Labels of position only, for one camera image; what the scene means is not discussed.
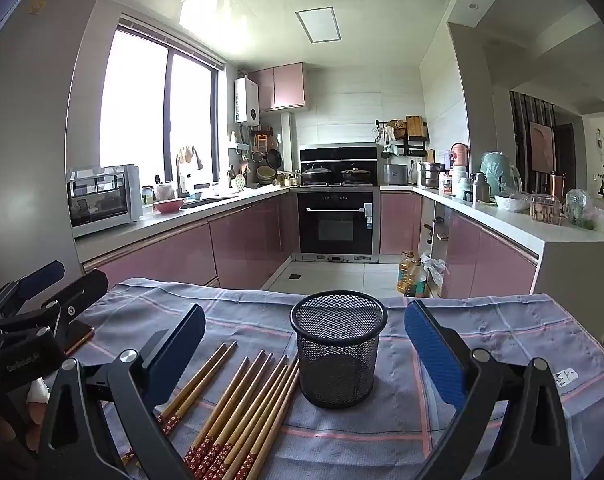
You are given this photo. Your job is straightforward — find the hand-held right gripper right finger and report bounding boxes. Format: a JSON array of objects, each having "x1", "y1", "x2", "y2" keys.
[{"x1": 404, "y1": 300, "x2": 572, "y2": 480}]

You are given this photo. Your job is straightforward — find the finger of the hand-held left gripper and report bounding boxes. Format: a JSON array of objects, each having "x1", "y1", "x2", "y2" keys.
[
  {"x1": 0, "y1": 269, "x2": 109, "y2": 341},
  {"x1": 0, "y1": 260, "x2": 65, "y2": 321}
]

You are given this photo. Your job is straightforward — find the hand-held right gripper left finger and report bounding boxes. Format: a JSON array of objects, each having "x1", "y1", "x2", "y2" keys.
[{"x1": 34, "y1": 304, "x2": 206, "y2": 480}]

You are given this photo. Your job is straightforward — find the black mesh utensil holder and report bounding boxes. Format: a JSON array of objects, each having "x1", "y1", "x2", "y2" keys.
[{"x1": 290, "y1": 290, "x2": 389, "y2": 409}]

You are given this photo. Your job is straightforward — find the bundle of wooden chopsticks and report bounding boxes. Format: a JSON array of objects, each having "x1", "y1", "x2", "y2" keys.
[{"x1": 122, "y1": 341, "x2": 303, "y2": 480}]

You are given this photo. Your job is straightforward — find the person's left hand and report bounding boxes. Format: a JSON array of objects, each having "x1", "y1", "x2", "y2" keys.
[{"x1": 0, "y1": 380, "x2": 50, "y2": 463}]

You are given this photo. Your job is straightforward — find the orange-edged smartphone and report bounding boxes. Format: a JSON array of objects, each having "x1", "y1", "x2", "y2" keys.
[{"x1": 62, "y1": 321, "x2": 95, "y2": 356}]

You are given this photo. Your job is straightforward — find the white plastic bag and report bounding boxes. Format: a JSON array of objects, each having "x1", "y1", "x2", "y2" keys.
[{"x1": 424, "y1": 255, "x2": 447, "y2": 286}]

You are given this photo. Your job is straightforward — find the white countertop oven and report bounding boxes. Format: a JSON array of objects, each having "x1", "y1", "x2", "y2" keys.
[{"x1": 66, "y1": 164, "x2": 143, "y2": 238}]

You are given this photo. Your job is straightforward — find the checked grey tablecloth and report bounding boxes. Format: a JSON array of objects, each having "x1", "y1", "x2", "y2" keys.
[{"x1": 32, "y1": 277, "x2": 604, "y2": 480}]

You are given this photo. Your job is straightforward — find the pink lower cabinets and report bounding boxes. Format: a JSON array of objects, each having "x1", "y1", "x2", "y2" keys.
[
  {"x1": 379, "y1": 191, "x2": 540, "y2": 301},
  {"x1": 82, "y1": 192, "x2": 300, "y2": 291}
]

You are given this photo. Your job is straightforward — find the grey refrigerator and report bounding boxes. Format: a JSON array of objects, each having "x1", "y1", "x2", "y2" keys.
[{"x1": 0, "y1": 0, "x2": 113, "y2": 301}]

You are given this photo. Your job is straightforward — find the sink faucet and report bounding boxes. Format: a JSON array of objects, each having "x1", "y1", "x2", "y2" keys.
[{"x1": 176, "y1": 152, "x2": 190, "y2": 198}]

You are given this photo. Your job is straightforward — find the black built-in oven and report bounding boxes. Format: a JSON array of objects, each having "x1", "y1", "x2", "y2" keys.
[{"x1": 297, "y1": 191, "x2": 375, "y2": 256}]

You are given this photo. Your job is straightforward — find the white bowl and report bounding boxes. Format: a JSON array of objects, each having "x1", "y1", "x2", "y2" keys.
[{"x1": 494, "y1": 194, "x2": 530, "y2": 212}]

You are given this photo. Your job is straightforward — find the hanging beige cloth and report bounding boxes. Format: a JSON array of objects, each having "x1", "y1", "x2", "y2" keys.
[{"x1": 177, "y1": 146, "x2": 204, "y2": 171}]

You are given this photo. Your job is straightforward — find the steel stock pot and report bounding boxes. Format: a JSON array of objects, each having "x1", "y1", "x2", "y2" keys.
[{"x1": 420, "y1": 161, "x2": 445, "y2": 188}]

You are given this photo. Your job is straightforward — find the clear egg container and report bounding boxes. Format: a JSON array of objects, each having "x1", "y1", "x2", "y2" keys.
[{"x1": 530, "y1": 194, "x2": 562, "y2": 225}]

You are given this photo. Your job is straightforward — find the green kitchen appliance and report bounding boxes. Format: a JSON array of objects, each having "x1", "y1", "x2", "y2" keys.
[{"x1": 480, "y1": 151, "x2": 515, "y2": 196}]

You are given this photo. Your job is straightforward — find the black wok with lid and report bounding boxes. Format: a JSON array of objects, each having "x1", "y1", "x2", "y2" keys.
[
  {"x1": 302, "y1": 163, "x2": 333, "y2": 184},
  {"x1": 341, "y1": 165, "x2": 373, "y2": 184}
]

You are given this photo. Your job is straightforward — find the kitchen window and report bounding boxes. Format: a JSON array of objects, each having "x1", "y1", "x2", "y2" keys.
[{"x1": 98, "y1": 27, "x2": 220, "y2": 186}]

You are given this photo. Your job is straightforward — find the bagged green vegetables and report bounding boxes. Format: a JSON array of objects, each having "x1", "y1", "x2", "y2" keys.
[{"x1": 564, "y1": 189, "x2": 604, "y2": 232}]

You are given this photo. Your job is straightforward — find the black range hood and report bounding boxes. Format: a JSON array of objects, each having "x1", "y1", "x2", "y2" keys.
[{"x1": 299, "y1": 143, "x2": 380, "y2": 186}]

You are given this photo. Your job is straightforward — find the white water heater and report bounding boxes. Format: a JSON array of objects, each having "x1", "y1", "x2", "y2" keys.
[{"x1": 234, "y1": 76, "x2": 260, "y2": 125}]

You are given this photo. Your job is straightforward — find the pink upper cabinet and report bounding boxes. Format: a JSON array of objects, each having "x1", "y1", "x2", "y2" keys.
[{"x1": 248, "y1": 62, "x2": 309, "y2": 112}]

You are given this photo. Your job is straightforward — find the ceiling light panel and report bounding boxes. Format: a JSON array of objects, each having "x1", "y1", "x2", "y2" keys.
[{"x1": 296, "y1": 7, "x2": 341, "y2": 43}]

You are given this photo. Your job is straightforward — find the black wall rack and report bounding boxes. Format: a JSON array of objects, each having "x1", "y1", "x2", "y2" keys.
[{"x1": 376, "y1": 116, "x2": 429, "y2": 158}]

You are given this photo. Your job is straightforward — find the framed wall picture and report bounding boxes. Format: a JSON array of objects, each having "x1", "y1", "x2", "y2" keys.
[{"x1": 528, "y1": 121, "x2": 556, "y2": 173}]

